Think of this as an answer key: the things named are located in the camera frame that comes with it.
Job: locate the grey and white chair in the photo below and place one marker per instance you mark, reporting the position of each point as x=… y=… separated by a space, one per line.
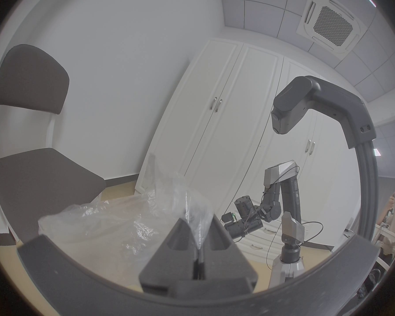
x=36 y=183

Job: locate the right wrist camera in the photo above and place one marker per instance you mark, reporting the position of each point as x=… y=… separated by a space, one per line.
x=228 y=217

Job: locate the clear plastic bag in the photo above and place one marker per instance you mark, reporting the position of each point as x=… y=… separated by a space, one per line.
x=118 y=222

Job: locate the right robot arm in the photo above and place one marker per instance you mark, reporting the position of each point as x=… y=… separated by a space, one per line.
x=291 y=196

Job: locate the white wardrobe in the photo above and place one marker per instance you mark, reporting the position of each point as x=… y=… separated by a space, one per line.
x=223 y=117

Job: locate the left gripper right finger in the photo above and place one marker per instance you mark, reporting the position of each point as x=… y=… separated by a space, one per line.
x=227 y=258

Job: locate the white ceiling air vent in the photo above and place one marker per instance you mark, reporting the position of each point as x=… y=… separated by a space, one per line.
x=332 y=21

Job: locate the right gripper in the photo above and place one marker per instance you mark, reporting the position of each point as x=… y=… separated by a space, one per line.
x=242 y=230

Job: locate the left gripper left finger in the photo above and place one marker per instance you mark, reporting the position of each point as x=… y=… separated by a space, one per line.
x=171 y=258

